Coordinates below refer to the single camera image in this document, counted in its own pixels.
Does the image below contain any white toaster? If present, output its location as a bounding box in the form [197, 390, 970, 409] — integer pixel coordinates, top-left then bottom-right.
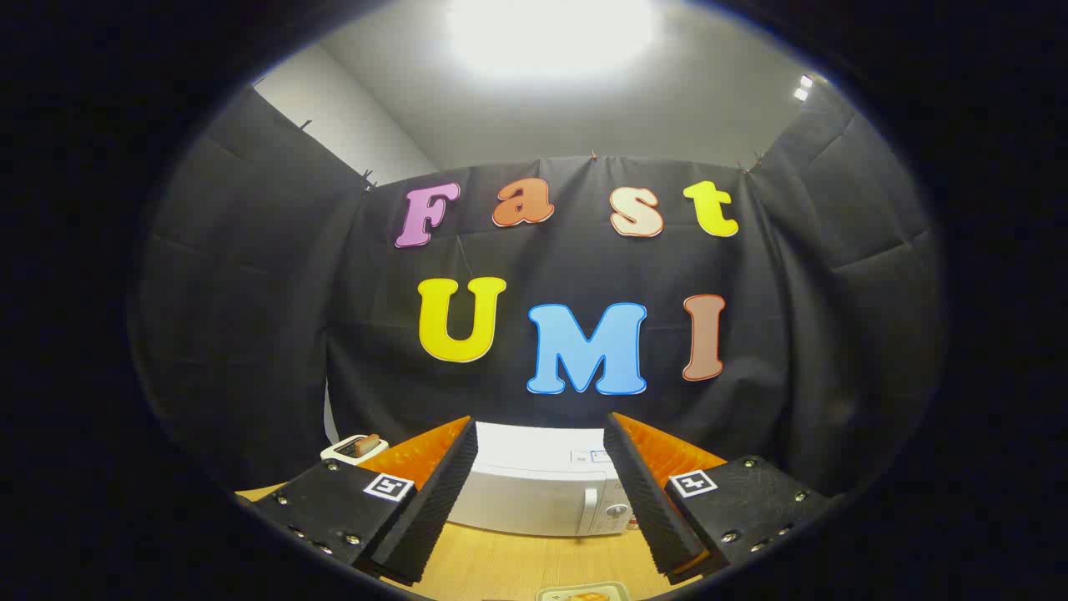
[320, 433, 390, 465]

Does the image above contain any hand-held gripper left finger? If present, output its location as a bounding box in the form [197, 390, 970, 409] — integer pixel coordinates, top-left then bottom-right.
[236, 415, 480, 587]

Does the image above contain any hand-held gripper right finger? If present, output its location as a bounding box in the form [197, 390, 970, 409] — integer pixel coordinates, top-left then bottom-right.
[602, 411, 838, 587]

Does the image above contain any cream rectangular tray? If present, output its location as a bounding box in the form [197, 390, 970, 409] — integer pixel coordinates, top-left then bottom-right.
[537, 582, 632, 601]

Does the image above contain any white microwave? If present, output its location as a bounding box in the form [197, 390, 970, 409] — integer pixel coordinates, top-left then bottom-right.
[446, 422, 639, 538]

